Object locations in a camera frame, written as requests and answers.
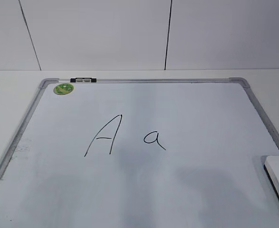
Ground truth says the round green magnet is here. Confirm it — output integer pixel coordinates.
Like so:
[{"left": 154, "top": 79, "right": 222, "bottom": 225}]
[{"left": 53, "top": 83, "right": 74, "bottom": 95}]

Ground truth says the white board with aluminium frame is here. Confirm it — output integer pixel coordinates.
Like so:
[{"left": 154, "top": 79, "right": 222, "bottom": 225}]
[{"left": 0, "top": 78, "right": 279, "bottom": 228}]

